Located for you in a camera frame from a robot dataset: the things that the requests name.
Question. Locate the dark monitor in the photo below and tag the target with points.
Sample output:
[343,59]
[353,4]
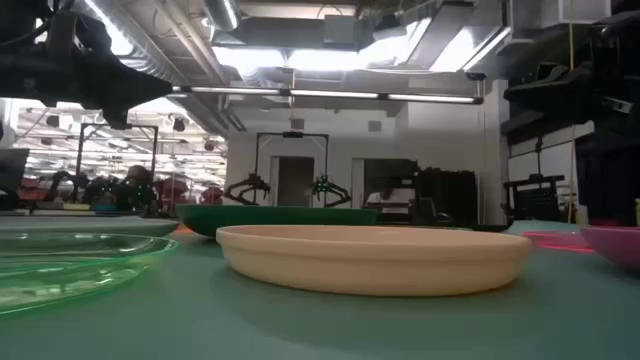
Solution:
[12,170]

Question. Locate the square wall vent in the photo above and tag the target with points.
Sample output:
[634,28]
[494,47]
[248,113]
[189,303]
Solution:
[375,126]
[297,124]

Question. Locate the neighbouring station robot arm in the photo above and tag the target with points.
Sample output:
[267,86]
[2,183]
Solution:
[327,186]
[62,177]
[252,182]

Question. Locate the long LED light bar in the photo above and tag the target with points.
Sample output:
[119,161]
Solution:
[325,94]

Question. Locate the red chair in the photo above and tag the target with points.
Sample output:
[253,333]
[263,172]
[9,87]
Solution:
[172,190]
[212,195]

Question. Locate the magenta plastic plate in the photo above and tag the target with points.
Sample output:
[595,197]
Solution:
[617,247]

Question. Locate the person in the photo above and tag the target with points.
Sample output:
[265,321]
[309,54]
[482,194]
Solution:
[137,177]
[387,200]

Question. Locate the dark green plastic plate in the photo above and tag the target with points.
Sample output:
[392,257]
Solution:
[275,215]

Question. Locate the round silver ventilation duct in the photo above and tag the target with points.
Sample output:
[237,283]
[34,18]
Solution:
[222,12]

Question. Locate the black neighbouring station frame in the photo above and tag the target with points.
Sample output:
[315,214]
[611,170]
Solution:
[292,134]
[120,125]

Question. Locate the grey ceiling unit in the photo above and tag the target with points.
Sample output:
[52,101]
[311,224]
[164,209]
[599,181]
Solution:
[340,30]

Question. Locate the clear red plate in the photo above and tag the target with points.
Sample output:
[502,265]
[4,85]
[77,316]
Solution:
[555,240]

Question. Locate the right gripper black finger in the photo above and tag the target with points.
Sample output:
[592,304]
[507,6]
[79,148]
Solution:
[570,80]
[540,97]

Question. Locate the beige plastic dish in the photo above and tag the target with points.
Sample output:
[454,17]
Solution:
[370,260]

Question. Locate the green table mat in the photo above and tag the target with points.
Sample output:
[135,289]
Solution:
[320,330]

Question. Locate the large clear green plate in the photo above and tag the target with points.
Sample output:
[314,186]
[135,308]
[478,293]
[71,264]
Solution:
[75,270]

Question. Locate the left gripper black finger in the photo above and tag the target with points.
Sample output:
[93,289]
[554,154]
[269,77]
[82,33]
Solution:
[115,80]
[150,92]

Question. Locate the grey plastic plate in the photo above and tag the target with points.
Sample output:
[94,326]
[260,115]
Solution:
[75,225]

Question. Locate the grey door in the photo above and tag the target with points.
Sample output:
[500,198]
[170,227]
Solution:
[295,182]

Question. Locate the black equipment rack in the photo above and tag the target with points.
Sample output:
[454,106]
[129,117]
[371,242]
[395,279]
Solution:
[535,202]

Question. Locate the corrugated silver air duct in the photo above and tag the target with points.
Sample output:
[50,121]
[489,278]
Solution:
[150,45]

